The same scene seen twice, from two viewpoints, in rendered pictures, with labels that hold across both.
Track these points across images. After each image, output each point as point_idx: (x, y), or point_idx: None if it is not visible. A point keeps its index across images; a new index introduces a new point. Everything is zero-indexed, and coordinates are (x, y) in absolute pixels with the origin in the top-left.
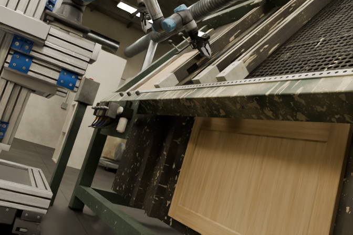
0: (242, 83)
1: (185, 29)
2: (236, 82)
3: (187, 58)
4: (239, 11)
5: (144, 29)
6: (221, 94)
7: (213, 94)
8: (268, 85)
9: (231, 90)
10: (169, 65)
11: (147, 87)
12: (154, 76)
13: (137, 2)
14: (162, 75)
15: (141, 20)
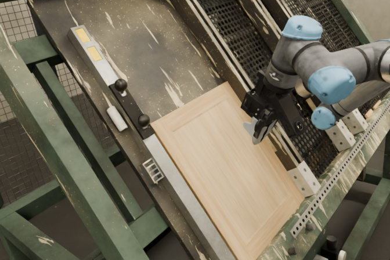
0: (379, 122)
1: (307, 96)
2: (376, 124)
3: (202, 129)
4: None
5: (263, 138)
6: (381, 138)
7: (377, 141)
8: (387, 116)
9: (381, 131)
10: (188, 165)
11: (256, 220)
12: (209, 207)
13: (293, 85)
14: (227, 187)
15: (268, 123)
